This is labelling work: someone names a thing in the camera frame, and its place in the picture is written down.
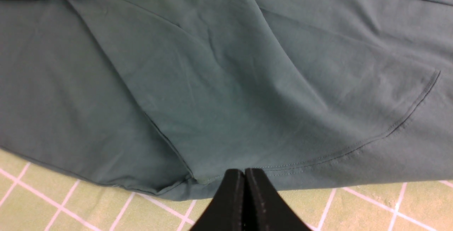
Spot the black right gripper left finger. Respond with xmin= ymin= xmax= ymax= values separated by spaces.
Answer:
xmin=191 ymin=169 xmax=245 ymax=231

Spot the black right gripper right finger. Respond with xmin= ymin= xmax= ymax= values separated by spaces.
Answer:
xmin=244 ymin=168 xmax=311 ymax=231

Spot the green long sleeve shirt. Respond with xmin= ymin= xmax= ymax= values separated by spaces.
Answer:
xmin=0 ymin=0 xmax=453 ymax=201

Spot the green checkered tablecloth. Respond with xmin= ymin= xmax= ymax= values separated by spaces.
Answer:
xmin=0 ymin=151 xmax=453 ymax=231

